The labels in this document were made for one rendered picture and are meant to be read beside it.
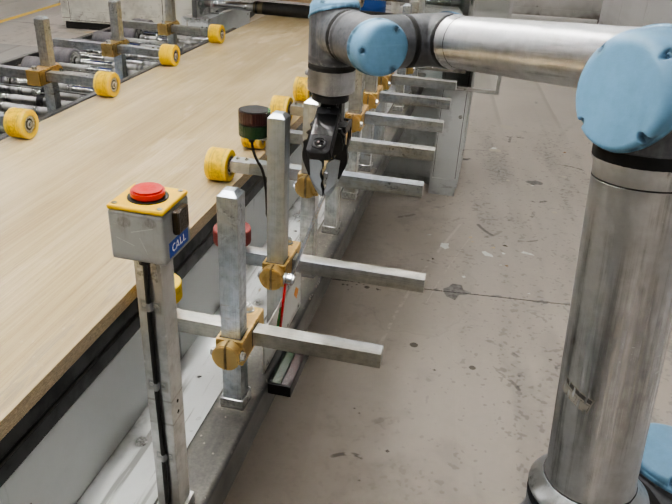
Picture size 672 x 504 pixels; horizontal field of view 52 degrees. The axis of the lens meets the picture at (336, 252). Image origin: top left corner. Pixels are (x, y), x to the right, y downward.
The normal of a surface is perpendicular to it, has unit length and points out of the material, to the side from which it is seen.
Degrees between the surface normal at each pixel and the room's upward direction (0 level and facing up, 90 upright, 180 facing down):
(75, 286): 0
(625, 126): 82
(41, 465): 90
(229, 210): 90
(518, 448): 0
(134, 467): 0
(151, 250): 90
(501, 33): 58
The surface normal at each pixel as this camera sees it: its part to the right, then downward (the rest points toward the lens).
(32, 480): 0.97, 0.15
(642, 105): -0.87, 0.07
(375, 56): 0.40, 0.45
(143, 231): -0.23, 0.45
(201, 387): 0.05, -0.88
